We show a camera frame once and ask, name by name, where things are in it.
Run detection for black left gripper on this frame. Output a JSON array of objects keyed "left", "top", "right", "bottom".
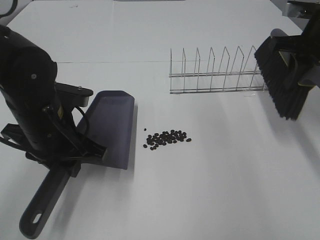
[{"left": 0, "top": 82, "right": 102, "bottom": 178}]

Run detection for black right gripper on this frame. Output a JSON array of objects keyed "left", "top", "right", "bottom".
[{"left": 271, "top": 0, "right": 320, "bottom": 92}]

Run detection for purple hand brush black bristles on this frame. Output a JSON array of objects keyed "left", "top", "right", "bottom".
[{"left": 254, "top": 33, "right": 313, "bottom": 121}]

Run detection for purple plastic dustpan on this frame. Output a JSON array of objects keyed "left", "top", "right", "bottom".
[{"left": 19, "top": 90, "right": 135, "bottom": 240}]

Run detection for pile of coffee beans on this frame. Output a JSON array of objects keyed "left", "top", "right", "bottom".
[{"left": 142, "top": 129, "right": 193, "bottom": 151}]

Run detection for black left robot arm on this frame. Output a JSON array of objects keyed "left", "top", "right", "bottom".
[{"left": 0, "top": 26, "right": 107, "bottom": 170}]

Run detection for chrome wire rack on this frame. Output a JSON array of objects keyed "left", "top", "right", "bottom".
[{"left": 168, "top": 45, "right": 268, "bottom": 94}]

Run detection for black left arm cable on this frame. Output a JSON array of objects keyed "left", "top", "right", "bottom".
[{"left": 0, "top": 0, "right": 92, "bottom": 161}]

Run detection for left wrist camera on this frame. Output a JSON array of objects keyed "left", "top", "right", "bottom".
[{"left": 55, "top": 82, "right": 94, "bottom": 108}]

